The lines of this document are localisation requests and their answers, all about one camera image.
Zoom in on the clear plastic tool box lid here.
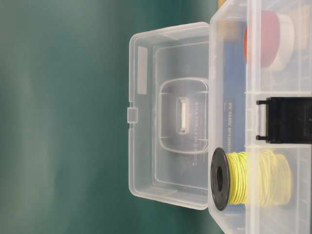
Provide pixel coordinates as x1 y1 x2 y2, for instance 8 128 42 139
127 22 210 210

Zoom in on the clear plastic tool box base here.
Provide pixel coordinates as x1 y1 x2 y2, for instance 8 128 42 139
208 0 312 234

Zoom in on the black plastic box latch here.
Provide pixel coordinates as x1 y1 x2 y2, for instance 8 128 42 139
256 97 312 144

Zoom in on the blue booklet with white text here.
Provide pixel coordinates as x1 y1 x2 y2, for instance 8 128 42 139
220 40 247 208

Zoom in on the red tape roll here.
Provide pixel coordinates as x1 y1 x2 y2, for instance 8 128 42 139
243 12 280 68

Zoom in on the white tape roll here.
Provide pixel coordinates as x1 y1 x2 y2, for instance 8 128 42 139
269 14 295 71

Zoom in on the yellow wire on black spool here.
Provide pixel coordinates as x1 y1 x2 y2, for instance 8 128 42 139
210 147 293 211

